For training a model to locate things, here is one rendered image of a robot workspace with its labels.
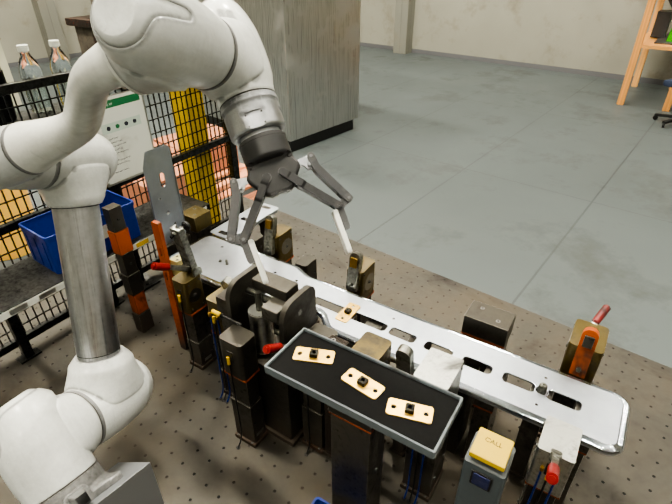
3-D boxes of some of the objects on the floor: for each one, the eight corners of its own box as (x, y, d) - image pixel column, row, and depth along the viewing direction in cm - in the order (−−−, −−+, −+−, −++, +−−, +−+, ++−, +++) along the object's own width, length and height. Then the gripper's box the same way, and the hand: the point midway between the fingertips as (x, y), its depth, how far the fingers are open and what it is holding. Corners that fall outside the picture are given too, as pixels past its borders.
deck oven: (373, 124, 602) (382, -103, 479) (291, 155, 511) (276, -114, 388) (277, 99, 702) (264, -94, 579) (194, 122, 611) (157, -101, 488)
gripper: (176, 157, 69) (227, 297, 69) (338, 104, 72) (388, 239, 71) (187, 168, 76) (233, 295, 76) (333, 120, 79) (378, 242, 79)
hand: (305, 261), depth 74 cm, fingers open, 13 cm apart
